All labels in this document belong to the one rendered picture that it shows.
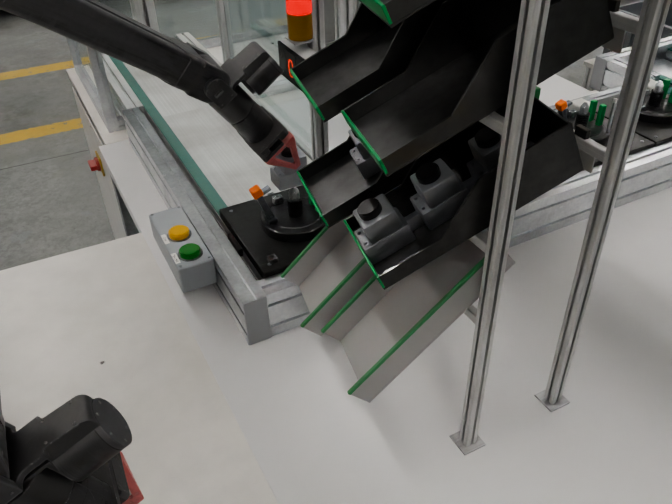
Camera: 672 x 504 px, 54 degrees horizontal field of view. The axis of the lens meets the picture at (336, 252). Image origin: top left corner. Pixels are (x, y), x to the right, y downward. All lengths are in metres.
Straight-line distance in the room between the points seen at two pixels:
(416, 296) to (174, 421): 0.45
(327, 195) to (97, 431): 0.47
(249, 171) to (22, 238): 1.84
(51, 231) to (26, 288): 1.80
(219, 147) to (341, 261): 0.74
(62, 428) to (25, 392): 0.58
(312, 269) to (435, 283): 0.26
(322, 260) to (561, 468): 0.49
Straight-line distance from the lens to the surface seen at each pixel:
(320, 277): 1.09
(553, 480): 1.07
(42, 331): 1.36
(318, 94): 0.89
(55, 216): 3.38
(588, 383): 1.20
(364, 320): 1.00
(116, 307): 1.36
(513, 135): 0.72
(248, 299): 1.16
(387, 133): 0.77
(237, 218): 1.34
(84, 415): 0.68
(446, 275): 0.93
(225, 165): 1.64
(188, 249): 1.27
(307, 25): 1.35
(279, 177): 1.21
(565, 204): 1.51
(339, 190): 0.96
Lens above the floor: 1.71
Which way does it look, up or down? 37 degrees down
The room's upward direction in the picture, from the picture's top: 2 degrees counter-clockwise
